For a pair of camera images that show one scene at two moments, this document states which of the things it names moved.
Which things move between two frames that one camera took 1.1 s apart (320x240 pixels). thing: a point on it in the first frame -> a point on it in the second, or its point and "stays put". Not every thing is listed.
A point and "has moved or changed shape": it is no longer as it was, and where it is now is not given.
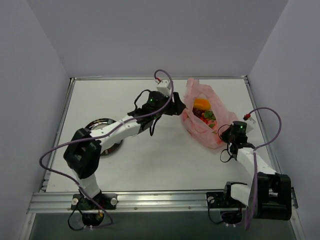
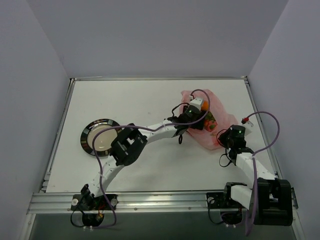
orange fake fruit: [202, 103] stays put
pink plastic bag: [200, 131] has moved or changed shape
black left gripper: [173, 105] -> [198, 124]
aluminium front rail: [61, 202] stays put
